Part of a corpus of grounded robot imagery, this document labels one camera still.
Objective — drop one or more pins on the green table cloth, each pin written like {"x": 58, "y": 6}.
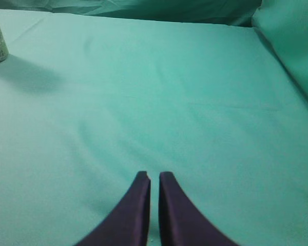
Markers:
{"x": 89, "y": 97}

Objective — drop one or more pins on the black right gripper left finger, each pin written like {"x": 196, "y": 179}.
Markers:
{"x": 128, "y": 223}

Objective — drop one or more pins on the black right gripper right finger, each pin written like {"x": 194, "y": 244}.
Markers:
{"x": 180, "y": 222}

